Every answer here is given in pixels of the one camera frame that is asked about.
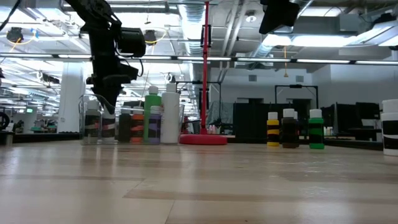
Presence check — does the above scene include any black background monitor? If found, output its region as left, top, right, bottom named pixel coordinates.
left=356, top=101, right=381, bottom=121

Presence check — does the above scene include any orange paint bottle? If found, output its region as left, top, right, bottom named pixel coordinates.
left=130, top=106, right=145, bottom=144

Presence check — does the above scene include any small green paint bottle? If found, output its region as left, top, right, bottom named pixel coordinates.
left=308, top=108, right=325, bottom=150

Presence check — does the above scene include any black background frame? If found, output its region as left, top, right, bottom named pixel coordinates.
left=274, top=83, right=320, bottom=110

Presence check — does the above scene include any black ceiling cord reel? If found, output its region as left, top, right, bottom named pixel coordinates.
left=6, top=27, right=24, bottom=43
left=144, top=29, right=159, bottom=46

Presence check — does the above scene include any black and white paint bottle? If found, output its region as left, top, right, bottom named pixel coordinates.
left=381, top=98, right=398, bottom=156

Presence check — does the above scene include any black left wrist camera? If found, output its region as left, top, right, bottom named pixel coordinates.
left=119, top=27, right=147, bottom=58

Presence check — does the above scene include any silver spiral ventilation duct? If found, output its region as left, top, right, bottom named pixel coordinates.
left=248, top=0, right=315, bottom=58

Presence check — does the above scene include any dark maroon paint bottle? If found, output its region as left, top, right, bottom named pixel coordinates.
left=84, top=100, right=101, bottom=144

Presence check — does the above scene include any white pillar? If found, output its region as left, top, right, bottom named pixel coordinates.
left=57, top=62, right=87, bottom=134

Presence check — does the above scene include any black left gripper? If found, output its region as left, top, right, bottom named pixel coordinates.
left=86, top=26, right=139, bottom=114

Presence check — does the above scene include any overhead rail with light strips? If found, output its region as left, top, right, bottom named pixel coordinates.
left=0, top=53, right=398, bottom=65

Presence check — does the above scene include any clear plastic bin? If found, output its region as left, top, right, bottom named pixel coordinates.
left=75, top=93, right=185, bottom=144

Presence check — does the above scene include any tall white plastic bottle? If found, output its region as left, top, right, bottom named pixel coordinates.
left=160, top=83, right=180, bottom=144

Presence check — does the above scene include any red desk lamp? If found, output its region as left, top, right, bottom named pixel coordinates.
left=179, top=0, right=228, bottom=146

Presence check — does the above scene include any yellow paint bottle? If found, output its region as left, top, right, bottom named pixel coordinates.
left=266, top=111, right=280, bottom=148

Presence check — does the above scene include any brown paint bottle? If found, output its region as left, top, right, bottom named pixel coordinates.
left=281, top=108, right=300, bottom=149

